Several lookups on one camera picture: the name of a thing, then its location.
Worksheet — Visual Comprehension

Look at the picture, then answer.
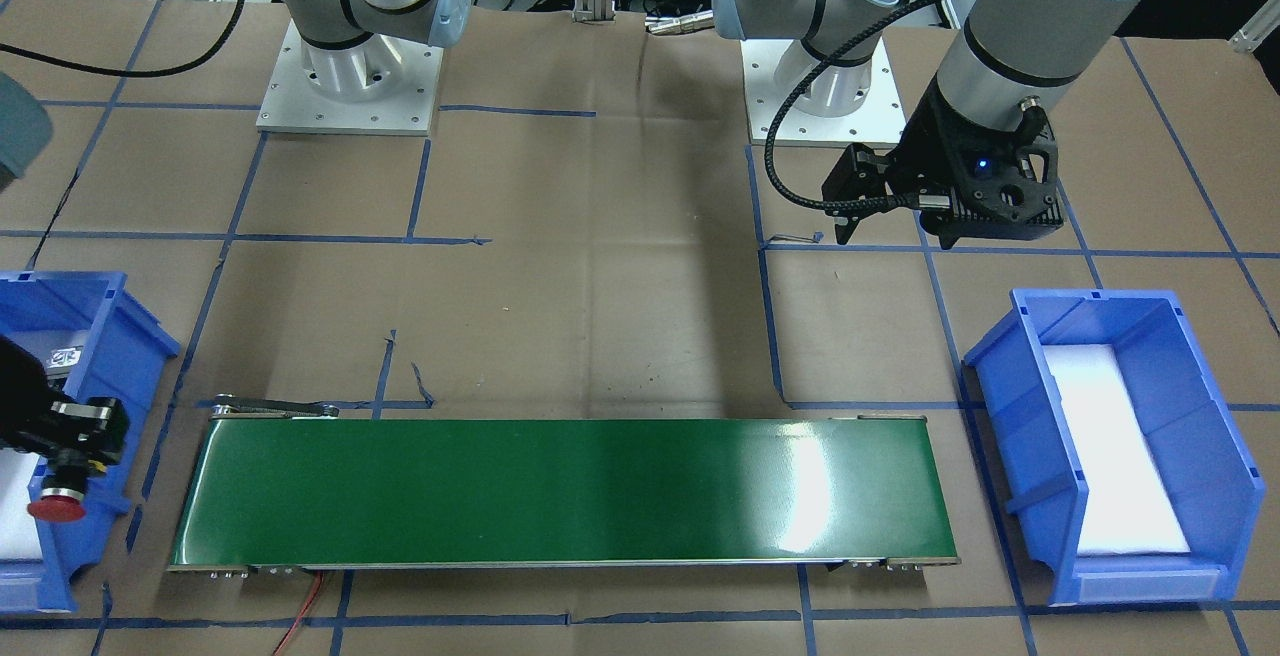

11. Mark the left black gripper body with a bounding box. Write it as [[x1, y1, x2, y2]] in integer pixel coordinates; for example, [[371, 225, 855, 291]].
[[822, 79, 1064, 249]]

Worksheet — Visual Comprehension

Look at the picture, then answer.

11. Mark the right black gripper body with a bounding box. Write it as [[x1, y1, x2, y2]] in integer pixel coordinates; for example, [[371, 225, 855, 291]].
[[1, 337, 129, 466]]

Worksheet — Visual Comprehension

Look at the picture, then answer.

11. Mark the red push button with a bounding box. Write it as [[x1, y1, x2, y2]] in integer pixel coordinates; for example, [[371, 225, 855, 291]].
[[26, 451, 108, 523]]

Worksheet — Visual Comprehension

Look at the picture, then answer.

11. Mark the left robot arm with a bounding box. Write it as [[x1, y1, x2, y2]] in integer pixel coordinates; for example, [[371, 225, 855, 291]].
[[710, 0, 1140, 249]]

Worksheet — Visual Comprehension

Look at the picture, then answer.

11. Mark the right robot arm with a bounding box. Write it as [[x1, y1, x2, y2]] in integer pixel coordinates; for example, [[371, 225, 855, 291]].
[[3, 0, 472, 209]]

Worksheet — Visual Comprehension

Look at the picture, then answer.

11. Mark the blue bin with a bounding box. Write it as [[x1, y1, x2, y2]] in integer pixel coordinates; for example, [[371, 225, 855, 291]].
[[3, 270, 178, 612], [965, 288, 1266, 606]]

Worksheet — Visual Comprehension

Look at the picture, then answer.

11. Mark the white foam pad bin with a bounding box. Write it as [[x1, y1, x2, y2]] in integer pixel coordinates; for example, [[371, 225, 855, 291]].
[[1, 450, 44, 562], [1044, 343, 1190, 557]]

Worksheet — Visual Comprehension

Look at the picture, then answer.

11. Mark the green conveyor belt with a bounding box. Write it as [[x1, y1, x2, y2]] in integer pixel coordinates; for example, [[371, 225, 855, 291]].
[[168, 416, 959, 571]]

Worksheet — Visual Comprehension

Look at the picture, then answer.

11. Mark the black braided cable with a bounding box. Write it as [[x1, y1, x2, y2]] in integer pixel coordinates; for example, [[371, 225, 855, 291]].
[[762, 0, 977, 211]]

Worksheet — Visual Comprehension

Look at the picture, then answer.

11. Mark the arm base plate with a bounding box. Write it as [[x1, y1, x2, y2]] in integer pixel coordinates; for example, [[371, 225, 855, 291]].
[[741, 38, 906, 149], [256, 24, 445, 137]]

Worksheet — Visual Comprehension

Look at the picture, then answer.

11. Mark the red black wire pair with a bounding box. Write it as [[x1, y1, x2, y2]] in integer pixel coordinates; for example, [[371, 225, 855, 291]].
[[273, 571, 329, 656]]

